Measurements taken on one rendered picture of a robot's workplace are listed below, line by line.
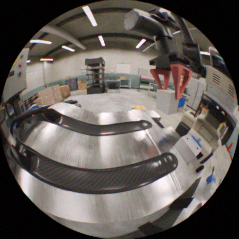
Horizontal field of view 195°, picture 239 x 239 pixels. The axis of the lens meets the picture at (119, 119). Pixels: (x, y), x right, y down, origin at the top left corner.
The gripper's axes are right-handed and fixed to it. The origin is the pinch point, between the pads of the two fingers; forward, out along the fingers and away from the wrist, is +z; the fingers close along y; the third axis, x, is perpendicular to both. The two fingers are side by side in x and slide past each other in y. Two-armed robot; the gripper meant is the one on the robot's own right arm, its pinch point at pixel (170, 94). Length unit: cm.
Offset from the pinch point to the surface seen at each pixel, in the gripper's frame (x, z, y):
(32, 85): -594, -210, -416
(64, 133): -25.1, 3.4, 3.3
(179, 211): -7.6, 14.8, 22.9
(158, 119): -0.5, 9.1, -3.2
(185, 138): -2.7, 6.7, 8.8
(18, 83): -81, -31, -17
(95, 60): -47, -145, -366
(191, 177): -4.6, 10.1, 15.9
